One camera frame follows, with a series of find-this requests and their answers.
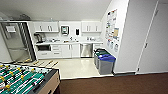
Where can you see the stainless steel dishwasher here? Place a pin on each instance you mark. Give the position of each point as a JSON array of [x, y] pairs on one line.
[[86, 50]]

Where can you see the narrow white drawer cabinet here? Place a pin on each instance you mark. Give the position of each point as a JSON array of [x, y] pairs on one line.
[[97, 46]]

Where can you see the white two-door base cabinet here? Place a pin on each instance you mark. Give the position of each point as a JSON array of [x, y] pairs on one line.
[[70, 50]]

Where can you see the grey bin green lid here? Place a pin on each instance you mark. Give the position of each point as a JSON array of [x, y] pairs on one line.
[[102, 54]]

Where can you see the steel paper towel dispenser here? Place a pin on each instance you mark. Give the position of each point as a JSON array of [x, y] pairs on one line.
[[64, 30]]

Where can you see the grey bin blue lid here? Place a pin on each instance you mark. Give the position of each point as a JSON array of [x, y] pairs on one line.
[[106, 63]]

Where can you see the wide white drawer cabinet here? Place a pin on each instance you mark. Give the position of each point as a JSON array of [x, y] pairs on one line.
[[50, 50]]

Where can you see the grey clutter pile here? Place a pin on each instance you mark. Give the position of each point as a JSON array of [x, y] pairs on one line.
[[24, 17]]

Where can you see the stainless steel fridge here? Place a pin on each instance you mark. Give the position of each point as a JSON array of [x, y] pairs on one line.
[[16, 41]]

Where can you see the green foosball table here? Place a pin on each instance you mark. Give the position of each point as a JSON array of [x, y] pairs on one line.
[[23, 78]]

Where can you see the white door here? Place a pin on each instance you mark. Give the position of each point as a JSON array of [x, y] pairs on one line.
[[155, 36]]

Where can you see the white wall cabinet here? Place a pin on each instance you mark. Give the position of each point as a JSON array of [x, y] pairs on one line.
[[91, 26], [46, 26]]

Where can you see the large wall notice poster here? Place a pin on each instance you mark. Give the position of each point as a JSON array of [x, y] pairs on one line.
[[112, 26]]

